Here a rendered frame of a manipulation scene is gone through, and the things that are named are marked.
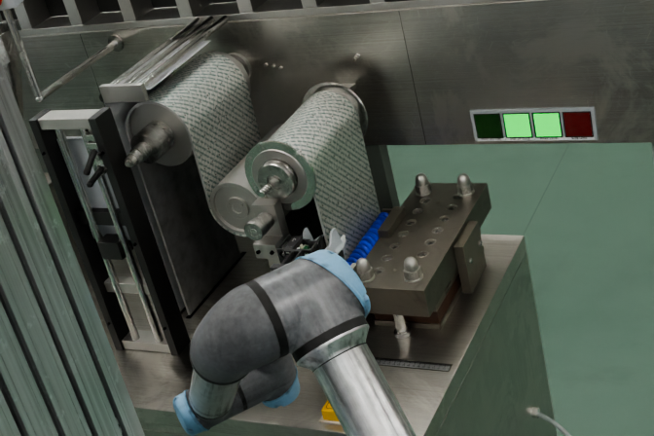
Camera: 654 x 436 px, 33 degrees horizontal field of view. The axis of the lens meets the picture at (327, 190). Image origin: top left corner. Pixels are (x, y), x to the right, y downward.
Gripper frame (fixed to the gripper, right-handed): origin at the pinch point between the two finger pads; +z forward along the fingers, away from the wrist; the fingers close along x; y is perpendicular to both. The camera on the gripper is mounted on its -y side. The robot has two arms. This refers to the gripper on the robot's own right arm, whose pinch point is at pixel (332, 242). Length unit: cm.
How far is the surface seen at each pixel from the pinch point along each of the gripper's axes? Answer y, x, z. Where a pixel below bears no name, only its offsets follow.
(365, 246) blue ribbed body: -5.0, -3.2, 6.6
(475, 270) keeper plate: -14.8, -22.0, 14.6
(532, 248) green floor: -109, 20, 167
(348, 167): 9.5, -0.3, 12.8
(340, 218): 2.7, -0.3, 4.7
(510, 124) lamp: 9.9, -28.6, 30.0
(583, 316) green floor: -109, -7, 128
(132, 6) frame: 40, 54, 32
